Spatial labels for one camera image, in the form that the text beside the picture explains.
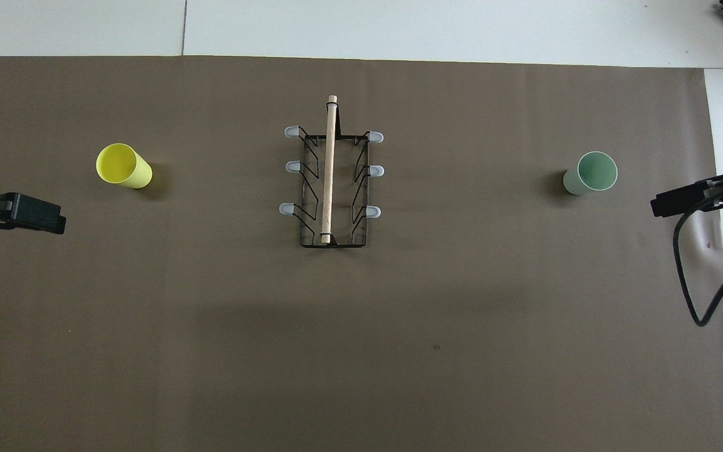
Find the pale green plastic cup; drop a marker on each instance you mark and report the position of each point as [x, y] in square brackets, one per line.
[594, 172]

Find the yellow plastic cup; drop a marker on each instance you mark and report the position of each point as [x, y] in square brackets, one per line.
[120, 166]

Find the brown table mat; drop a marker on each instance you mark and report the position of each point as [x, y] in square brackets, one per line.
[211, 345]

